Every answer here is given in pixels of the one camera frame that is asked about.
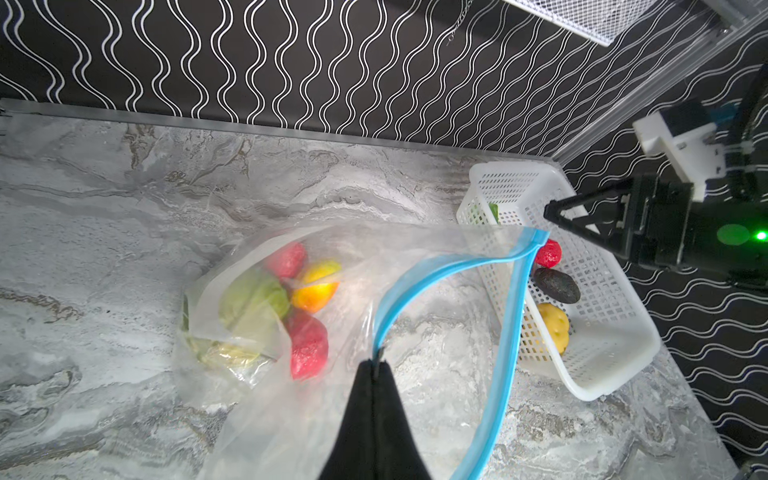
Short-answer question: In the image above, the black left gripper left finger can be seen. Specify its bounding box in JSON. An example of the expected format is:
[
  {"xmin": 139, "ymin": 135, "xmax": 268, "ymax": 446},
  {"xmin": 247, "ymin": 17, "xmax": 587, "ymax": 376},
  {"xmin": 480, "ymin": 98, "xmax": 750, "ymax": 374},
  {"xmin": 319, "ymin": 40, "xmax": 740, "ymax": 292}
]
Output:
[{"xmin": 319, "ymin": 360, "xmax": 376, "ymax": 479}]

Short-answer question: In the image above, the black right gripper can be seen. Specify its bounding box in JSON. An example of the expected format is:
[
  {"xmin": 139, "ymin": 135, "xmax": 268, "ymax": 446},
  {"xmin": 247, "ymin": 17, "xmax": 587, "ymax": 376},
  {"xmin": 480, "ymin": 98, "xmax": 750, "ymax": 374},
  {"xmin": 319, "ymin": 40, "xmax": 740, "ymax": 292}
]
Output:
[{"xmin": 543, "ymin": 175, "xmax": 767, "ymax": 288}]

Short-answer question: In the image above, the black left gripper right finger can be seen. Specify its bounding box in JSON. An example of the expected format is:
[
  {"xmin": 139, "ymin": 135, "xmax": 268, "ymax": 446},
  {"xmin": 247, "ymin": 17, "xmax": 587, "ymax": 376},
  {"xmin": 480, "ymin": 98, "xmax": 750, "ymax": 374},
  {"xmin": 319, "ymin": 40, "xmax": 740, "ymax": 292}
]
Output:
[{"xmin": 373, "ymin": 348, "xmax": 430, "ymax": 479}]

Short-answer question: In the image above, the dark green toy avocado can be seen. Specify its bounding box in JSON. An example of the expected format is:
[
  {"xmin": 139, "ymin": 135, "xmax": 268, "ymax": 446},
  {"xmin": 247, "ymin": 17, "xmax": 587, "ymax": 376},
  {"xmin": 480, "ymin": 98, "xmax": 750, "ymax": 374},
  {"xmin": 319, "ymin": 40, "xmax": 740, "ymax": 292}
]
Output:
[{"xmin": 532, "ymin": 268, "xmax": 581, "ymax": 305}]

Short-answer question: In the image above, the red toy pomegranate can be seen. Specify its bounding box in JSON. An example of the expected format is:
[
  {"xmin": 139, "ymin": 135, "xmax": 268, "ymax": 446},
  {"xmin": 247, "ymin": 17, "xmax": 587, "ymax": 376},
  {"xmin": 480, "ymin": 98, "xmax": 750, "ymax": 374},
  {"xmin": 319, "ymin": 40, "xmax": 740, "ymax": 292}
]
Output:
[{"xmin": 284, "ymin": 309, "xmax": 329, "ymax": 380}]

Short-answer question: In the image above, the white plastic perforated basket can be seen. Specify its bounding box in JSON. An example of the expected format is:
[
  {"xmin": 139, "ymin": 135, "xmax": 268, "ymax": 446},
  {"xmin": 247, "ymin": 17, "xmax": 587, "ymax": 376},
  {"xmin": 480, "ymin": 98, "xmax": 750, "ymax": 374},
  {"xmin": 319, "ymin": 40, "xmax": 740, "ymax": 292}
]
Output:
[{"xmin": 456, "ymin": 161, "xmax": 661, "ymax": 401}]

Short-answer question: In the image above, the clear zip bag blue zipper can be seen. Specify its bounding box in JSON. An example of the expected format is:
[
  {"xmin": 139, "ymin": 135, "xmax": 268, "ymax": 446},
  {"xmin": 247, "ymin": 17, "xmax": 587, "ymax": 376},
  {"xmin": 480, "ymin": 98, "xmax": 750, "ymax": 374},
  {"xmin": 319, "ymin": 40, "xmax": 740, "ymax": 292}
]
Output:
[{"xmin": 177, "ymin": 221, "xmax": 548, "ymax": 479}]

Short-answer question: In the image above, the orange red toy peach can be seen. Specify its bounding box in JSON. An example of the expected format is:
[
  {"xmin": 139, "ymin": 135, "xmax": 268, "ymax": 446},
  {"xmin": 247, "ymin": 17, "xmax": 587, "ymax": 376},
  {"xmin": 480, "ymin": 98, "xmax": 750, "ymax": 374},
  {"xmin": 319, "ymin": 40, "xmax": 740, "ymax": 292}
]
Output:
[{"xmin": 290, "ymin": 260, "xmax": 342, "ymax": 314}]

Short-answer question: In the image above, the red toy apple with stem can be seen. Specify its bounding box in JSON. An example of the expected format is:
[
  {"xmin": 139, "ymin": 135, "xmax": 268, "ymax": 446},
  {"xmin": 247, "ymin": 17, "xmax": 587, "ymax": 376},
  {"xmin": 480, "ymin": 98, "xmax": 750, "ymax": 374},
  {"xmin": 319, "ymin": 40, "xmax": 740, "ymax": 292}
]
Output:
[{"xmin": 266, "ymin": 242, "xmax": 307, "ymax": 279}]

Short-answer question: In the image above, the pale green toy cucumber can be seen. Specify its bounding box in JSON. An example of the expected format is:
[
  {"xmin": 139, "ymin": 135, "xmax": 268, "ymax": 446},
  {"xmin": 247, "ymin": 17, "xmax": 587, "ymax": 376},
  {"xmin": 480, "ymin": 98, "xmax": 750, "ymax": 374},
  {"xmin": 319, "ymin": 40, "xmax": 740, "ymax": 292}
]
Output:
[{"xmin": 467, "ymin": 202, "xmax": 501, "ymax": 226}]

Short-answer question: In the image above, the yellow toy potato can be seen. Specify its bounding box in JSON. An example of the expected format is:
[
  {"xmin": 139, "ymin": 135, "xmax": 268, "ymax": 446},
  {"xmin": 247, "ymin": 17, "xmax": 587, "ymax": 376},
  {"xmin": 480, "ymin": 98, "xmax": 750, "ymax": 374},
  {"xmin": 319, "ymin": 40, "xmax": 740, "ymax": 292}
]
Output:
[{"xmin": 536, "ymin": 303, "xmax": 570, "ymax": 355}]

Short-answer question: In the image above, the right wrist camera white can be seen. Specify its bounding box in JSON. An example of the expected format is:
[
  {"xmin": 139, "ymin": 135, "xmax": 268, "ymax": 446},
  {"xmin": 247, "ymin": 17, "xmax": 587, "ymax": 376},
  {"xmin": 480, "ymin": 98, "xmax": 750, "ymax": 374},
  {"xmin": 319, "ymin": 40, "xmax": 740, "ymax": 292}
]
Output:
[{"xmin": 632, "ymin": 99, "xmax": 738, "ymax": 202}]

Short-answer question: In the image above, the white mesh wall basket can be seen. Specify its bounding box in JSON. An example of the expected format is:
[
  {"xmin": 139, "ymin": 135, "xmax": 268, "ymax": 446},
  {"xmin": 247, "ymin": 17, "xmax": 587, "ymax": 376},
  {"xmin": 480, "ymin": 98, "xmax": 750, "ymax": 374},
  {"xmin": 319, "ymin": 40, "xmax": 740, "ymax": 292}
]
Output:
[{"xmin": 507, "ymin": 0, "xmax": 655, "ymax": 46}]

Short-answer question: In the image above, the aluminium frame corner post right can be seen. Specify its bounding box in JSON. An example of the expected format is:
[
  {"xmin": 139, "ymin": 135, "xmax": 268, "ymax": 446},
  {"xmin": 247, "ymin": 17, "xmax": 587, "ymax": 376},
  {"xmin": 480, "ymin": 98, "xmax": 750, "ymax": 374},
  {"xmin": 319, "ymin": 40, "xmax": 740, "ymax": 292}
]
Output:
[{"xmin": 551, "ymin": 3, "xmax": 767, "ymax": 165}]

